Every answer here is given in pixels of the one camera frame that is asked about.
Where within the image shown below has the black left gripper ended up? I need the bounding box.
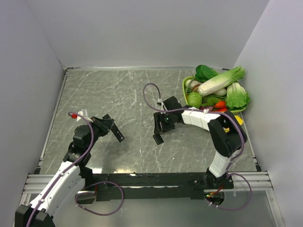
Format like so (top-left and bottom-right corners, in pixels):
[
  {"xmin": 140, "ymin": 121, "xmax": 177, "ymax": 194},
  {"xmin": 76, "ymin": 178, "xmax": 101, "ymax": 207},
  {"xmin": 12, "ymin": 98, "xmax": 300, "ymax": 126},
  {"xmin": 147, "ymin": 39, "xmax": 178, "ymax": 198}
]
[{"xmin": 86, "ymin": 115, "xmax": 114, "ymax": 151}]

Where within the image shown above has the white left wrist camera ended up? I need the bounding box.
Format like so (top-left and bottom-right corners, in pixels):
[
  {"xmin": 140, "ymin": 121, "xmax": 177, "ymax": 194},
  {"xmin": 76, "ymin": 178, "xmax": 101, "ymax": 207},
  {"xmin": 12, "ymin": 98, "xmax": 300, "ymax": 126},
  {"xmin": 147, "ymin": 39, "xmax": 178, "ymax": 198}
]
[{"xmin": 71, "ymin": 109, "xmax": 92, "ymax": 122}]

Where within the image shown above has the white mushroom toy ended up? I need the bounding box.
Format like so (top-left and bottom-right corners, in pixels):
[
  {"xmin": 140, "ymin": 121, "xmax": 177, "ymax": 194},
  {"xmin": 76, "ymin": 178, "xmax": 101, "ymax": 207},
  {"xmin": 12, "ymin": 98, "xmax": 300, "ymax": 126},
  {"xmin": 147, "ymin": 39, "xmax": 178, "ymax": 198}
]
[{"xmin": 185, "ymin": 79, "xmax": 202, "ymax": 89}]

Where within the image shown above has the purple onion toy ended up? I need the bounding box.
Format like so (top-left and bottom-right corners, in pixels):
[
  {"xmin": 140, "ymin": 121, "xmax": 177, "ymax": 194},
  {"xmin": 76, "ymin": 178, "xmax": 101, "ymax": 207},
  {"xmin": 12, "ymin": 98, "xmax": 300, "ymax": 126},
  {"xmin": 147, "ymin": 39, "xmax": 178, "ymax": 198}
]
[{"xmin": 199, "ymin": 106, "xmax": 213, "ymax": 112}]

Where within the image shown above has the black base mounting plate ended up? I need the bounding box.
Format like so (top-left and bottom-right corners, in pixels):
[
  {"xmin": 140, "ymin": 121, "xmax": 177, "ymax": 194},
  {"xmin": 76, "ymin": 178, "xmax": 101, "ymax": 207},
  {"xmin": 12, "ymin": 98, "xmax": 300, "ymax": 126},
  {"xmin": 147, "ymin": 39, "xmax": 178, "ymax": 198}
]
[{"xmin": 84, "ymin": 172, "xmax": 234, "ymax": 201}]

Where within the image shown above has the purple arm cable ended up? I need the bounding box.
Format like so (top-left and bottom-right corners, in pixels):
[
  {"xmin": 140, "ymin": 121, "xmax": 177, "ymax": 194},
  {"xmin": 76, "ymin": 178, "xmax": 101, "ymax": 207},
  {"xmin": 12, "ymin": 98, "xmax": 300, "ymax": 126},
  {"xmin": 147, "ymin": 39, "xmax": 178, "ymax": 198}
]
[
  {"xmin": 143, "ymin": 83, "xmax": 253, "ymax": 210},
  {"xmin": 25, "ymin": 112, "xmax": 125, "ymax": 227}
]

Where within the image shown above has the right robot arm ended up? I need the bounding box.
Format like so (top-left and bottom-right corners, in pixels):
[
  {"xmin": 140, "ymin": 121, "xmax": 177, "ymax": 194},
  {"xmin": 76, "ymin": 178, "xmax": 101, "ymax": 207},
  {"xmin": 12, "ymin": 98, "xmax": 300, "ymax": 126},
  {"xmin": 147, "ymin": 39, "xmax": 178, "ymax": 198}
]
[{"xmin": 153, "ymin": 96, "xmax": 247, "ymax": 188}]

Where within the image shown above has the aluminium frame rail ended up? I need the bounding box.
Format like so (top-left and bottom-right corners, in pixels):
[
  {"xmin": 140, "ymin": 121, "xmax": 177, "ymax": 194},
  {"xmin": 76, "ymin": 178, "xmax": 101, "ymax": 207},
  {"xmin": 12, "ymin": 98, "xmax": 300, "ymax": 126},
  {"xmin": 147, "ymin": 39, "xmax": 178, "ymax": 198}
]
[{"xmin": 22, "ymin": 172, "xmax": 274, "ymax": 194}]

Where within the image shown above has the black battery compartment cover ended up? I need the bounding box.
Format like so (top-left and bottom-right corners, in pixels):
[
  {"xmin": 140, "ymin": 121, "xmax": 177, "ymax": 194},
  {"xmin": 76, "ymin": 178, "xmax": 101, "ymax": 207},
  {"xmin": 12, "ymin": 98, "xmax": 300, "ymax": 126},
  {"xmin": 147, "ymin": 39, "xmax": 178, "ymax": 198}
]
[{"xmin": 152, "ymin": 133, "xmax": 164, "ymax": 145}]

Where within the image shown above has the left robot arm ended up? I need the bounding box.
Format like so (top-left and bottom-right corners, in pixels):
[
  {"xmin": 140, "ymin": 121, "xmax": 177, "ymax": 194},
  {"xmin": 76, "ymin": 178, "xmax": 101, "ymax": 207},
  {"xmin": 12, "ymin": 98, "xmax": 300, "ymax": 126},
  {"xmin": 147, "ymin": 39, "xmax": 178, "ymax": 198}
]
[{"xmin": 14, "ymin": 114, "xmax": 115, "ymax": 227}]

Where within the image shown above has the green leafy lettuce toy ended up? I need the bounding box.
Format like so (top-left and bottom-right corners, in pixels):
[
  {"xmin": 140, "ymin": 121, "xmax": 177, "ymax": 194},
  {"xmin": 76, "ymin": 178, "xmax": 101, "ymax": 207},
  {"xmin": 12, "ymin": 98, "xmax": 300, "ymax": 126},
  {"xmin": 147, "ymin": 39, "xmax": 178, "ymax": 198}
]
[{"xmin": 225, "ymin": 82, "xmax": 250, "ymax": 111}]

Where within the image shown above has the yellow cabbage toy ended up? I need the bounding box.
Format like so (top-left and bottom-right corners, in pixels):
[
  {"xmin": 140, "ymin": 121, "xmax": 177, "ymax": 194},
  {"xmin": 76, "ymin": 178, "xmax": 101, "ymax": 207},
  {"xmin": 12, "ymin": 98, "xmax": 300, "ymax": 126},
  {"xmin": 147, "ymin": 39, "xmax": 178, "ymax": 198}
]
[{"xmin": 224, "ymin": 115, "xmax": 244, "ymax": 133}]

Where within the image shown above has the green vegetable basket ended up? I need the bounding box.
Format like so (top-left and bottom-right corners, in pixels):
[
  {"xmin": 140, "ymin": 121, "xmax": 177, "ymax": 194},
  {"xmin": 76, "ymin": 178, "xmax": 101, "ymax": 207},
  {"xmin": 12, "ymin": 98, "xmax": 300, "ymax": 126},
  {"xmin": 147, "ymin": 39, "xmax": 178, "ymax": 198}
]
[{"xmin": 182, "ymin": 77, "xmax": 250, "ymax": 114}]

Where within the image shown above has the dark green spinach toy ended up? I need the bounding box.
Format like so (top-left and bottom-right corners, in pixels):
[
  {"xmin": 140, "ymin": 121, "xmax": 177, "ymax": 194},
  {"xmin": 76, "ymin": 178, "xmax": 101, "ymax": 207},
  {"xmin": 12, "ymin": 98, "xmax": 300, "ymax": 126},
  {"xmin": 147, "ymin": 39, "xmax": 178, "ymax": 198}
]
[{"xmin": 195, "ymin": 65, "xmax": 219, "ymax": 82}]

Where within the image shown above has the black remote control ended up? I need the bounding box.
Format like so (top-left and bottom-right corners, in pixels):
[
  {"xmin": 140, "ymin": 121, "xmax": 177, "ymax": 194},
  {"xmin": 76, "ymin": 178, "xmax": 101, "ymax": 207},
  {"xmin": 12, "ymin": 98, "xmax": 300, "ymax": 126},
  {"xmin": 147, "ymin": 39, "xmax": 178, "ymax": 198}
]
[{"xmin": 102, "ymin": 114, "xmax": 125, "ymax": 142}]

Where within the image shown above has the round green cabbage toy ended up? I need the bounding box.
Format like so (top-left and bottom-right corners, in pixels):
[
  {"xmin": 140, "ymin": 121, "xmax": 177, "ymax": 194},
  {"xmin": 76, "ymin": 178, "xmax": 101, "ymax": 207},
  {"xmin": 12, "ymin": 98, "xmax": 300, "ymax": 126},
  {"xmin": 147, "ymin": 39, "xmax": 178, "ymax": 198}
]
[{"xmin": 187, "ymin": 92, "xmax": 202, "ymax": 109}]

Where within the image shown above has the white radish toy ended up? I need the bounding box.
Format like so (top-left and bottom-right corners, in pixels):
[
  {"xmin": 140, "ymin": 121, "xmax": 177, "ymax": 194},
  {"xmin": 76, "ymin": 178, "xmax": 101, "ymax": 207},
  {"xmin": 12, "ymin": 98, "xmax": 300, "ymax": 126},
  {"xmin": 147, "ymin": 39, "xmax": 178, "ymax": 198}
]
[{"xmin": 213, "ymin": 88, "xmax": 227, "ymax": 96}]

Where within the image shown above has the red chili toy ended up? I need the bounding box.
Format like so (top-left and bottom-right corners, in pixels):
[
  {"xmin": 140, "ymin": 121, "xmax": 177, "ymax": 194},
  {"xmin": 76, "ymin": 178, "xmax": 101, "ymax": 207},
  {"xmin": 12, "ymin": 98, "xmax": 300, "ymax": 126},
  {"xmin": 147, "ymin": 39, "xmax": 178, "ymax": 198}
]
[{"xmin": 213, "ymin": 108, "xmax": 228, "ymax": 113}]

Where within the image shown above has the large napa cabbage toy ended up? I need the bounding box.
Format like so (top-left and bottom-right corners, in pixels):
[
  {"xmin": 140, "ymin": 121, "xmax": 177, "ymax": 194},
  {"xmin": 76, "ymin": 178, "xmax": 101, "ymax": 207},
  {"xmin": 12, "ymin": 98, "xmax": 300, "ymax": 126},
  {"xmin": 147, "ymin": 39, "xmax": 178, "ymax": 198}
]
[{"xmin": 198, "ymin": 66, "xmax": 245, "ymax": 96}]

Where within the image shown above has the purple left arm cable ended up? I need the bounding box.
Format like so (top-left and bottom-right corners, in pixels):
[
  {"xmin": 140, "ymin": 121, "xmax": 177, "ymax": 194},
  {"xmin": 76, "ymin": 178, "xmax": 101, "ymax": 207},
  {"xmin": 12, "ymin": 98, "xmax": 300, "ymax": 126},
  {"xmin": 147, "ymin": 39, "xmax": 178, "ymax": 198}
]
[{"xmin": 25, "ymin": 112, "xmax": 125, "ymax": 227}]

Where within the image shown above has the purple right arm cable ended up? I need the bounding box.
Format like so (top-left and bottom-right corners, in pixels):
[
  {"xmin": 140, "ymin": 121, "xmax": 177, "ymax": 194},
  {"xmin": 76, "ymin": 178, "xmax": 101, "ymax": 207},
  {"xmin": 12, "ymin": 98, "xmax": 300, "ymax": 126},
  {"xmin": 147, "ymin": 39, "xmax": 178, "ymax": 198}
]
[{"xmin": 143, "ymin": 83, "xmax": 253, "ymax": 210}]

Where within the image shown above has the orange carrot toy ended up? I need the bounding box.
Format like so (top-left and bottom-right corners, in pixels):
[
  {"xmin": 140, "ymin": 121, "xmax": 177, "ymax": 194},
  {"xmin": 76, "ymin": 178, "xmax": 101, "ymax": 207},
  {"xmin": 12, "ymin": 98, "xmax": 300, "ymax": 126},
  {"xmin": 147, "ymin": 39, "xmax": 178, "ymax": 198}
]
[{"xmin": 214, "ymin": 101, "xmax": 227, "ymax": 109}]

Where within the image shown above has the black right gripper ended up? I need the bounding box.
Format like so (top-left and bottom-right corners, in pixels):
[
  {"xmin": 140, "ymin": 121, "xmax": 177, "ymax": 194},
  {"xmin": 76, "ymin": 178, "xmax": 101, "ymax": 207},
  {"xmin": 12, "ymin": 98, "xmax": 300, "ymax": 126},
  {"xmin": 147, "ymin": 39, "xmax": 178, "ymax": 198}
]
[{"xmin": 153, "ymin": 111, "xmax": 176, "ymax": 134}]

